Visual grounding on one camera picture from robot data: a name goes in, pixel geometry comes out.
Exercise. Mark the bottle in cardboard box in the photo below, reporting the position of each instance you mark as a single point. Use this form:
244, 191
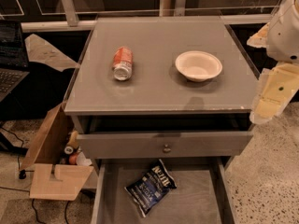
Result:
72, 143

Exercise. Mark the grey top drawer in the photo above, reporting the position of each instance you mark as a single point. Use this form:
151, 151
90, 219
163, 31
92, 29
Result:
130, 145

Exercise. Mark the orange item in box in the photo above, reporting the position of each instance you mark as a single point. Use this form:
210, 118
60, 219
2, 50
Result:
73, 159

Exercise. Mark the grey drawer cabinet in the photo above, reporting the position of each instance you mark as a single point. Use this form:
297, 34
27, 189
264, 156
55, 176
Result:
157, 97

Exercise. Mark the round metal drawer knob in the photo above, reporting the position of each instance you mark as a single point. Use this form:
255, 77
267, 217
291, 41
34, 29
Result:
166, 149

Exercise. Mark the white paper bowl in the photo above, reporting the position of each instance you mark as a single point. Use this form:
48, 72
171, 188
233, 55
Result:
198, 66

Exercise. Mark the grey drawer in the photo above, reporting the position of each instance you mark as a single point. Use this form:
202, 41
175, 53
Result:
200, 196
130, 145

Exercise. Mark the grey middle drawer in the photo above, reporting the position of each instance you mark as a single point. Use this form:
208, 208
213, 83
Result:
200, 196

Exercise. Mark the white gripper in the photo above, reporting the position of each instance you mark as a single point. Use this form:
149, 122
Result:
285, 36

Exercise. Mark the black laptop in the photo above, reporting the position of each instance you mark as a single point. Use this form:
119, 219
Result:
14, 63

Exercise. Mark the brown cardboard box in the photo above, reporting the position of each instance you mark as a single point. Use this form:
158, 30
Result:
52, 180

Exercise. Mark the orange soda can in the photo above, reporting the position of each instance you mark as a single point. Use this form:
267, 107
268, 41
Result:
122, 64

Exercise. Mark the blue chip bag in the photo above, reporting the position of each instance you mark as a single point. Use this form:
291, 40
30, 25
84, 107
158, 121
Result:
151, 186

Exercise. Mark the metal railing frame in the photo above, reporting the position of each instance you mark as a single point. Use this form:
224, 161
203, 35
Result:
72, 15

